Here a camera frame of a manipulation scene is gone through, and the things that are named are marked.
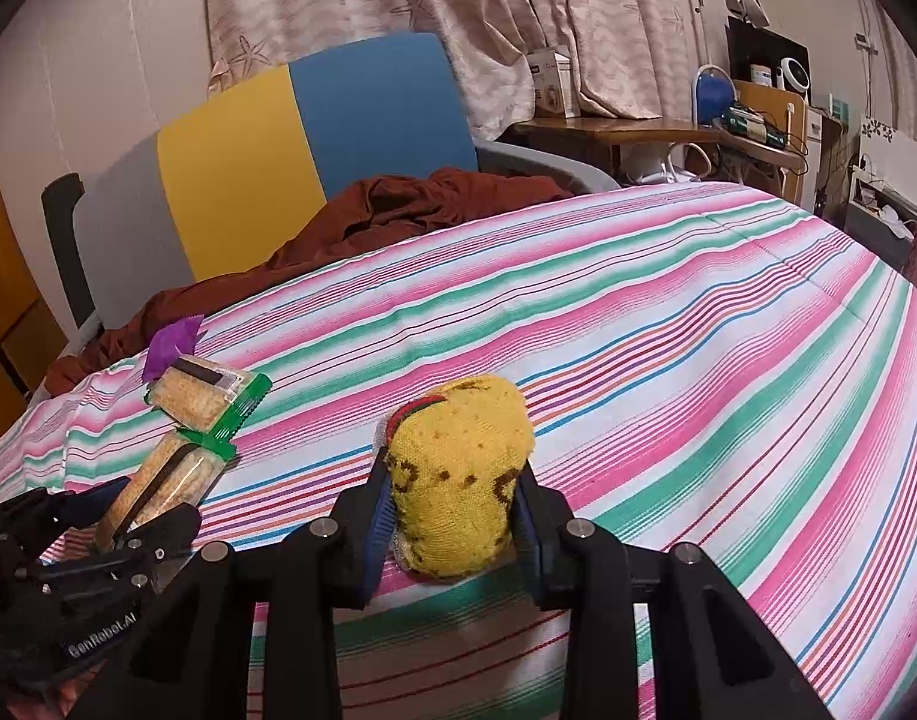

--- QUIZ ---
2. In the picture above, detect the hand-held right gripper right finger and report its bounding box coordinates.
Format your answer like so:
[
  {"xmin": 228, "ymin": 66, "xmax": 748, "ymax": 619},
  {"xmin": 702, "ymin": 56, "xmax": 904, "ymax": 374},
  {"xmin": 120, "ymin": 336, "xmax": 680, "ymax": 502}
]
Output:
[{"xmin": 514, "ymin": 465, "xmax": 835, "ymax": 720}]

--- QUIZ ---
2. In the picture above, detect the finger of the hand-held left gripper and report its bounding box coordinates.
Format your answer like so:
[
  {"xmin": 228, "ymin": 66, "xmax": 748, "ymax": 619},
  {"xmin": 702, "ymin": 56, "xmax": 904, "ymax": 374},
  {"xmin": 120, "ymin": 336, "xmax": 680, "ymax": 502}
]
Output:
[
  {"xmin": 38, "ymin": 504, "xmax": 203, "ymax": 582},
  {"xmin": 0, "ymin": 478, "xmax": 130, "ymax": 533}
]

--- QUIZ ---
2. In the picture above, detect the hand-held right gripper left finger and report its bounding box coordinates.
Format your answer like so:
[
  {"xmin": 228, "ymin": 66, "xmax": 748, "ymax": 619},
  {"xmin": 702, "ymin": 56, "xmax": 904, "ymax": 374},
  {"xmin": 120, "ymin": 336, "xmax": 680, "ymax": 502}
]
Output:
[{"xmin": 76, "ymin": 476, "xmax": 395, "ymax": 720}]

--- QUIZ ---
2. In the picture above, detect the green-end cracker packet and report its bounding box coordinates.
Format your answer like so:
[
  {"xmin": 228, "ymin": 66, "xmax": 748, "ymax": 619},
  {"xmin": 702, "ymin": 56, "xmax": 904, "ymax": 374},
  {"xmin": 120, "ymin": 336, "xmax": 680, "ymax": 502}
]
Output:
[
  {"xmin": 147, "ymin": 358, "xmax": 272, "ymax": 442},
  {"xmin": 94, "ymin": 427, "xmax": 238, "ymax": 552}
]

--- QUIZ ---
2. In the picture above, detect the yellow knitted pouch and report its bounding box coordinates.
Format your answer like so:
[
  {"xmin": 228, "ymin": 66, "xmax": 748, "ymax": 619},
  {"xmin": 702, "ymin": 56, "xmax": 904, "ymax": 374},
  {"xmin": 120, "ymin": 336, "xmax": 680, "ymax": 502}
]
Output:
[{"xmin": 383, "ymin": 375, "xmax": 536, "ymax": 580}]

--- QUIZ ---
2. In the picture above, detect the purple-end cracker packet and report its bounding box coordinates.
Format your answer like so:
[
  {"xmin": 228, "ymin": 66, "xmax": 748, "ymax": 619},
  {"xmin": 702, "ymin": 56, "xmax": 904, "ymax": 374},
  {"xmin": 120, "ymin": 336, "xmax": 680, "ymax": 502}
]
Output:
[{"xmin": 143, "ymin": 315, "xmax": 206, "ymax": 380}]

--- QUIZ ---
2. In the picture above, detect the orange wooden wardrobe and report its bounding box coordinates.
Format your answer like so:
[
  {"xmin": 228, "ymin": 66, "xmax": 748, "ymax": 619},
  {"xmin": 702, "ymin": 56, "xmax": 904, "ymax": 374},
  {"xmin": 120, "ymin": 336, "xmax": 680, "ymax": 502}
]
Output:
[{"xmin": 0, "ymin": 127, "xmax": 70, "ymax": 458}]

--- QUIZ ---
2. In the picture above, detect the red-brown cloth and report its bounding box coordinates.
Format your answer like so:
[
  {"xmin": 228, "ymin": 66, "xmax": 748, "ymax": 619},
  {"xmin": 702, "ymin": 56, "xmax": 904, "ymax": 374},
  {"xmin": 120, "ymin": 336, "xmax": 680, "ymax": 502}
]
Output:
[{"xmin": 46, "ymin": 169, "xmax": 576, "ymax": 398}]

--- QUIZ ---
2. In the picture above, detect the grey yellow blue chair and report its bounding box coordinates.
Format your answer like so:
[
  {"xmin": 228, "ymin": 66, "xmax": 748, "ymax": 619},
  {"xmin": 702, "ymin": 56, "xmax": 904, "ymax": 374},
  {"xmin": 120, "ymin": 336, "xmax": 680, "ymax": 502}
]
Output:
[{"xmin": 42, "ymin": 31, "xmax": 625, "ymax": 361}]

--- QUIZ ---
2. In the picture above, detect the wooden desk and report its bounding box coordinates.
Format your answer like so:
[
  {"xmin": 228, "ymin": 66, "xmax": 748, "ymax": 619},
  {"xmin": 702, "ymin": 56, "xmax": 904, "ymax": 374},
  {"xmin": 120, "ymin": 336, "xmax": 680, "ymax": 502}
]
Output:
[{"xmin": 504, "ymin": 116, "xmax": 805, "ymax": 173}]

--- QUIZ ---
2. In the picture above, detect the white carton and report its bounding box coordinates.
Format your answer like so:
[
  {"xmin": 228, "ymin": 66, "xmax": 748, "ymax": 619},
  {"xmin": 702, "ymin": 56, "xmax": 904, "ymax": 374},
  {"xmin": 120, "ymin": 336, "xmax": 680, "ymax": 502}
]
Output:
[{"xmin": 526, "ymin": 49, "xmax": 581, "ymax": 119}]

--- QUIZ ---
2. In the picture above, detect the grey storage box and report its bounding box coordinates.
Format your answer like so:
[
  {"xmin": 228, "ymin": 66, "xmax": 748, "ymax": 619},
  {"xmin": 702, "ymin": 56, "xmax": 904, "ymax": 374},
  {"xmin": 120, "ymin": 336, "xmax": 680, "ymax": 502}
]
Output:
[{"xmin": 844, "ymin": 165, "xmax": 917, "ymax": 271}]

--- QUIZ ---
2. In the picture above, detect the wooden shelf unit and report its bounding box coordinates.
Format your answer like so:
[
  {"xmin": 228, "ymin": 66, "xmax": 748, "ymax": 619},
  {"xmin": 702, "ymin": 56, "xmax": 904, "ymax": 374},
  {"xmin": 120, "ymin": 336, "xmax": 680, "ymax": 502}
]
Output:
[{"xmin": 732, "ymin": 79, "xmax": 823, "ymax": 211}]

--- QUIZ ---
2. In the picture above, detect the patterned beige curtain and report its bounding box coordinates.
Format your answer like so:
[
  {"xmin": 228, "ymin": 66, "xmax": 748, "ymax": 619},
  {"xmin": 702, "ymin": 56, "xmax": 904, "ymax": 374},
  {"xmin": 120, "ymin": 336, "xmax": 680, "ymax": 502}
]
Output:
[{"xmin": 203, "ymin": 0, "xmax": 730, "ymax": 121}]

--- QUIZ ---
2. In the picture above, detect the white flower print box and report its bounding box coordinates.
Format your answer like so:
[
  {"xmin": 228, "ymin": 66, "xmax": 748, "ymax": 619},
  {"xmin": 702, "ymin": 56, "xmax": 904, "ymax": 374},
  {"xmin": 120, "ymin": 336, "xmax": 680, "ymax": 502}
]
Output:
[{"xmin": 856, "ymin": 116, "xmax": 917, "ymax": 192}]

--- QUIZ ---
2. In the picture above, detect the black monitor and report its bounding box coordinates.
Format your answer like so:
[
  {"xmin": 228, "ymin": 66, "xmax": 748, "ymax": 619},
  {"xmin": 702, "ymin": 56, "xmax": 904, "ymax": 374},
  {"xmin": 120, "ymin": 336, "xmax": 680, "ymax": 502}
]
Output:
[{"xmin": 727, "ymin": 15, "xmax": 812, "ymax": 91}]

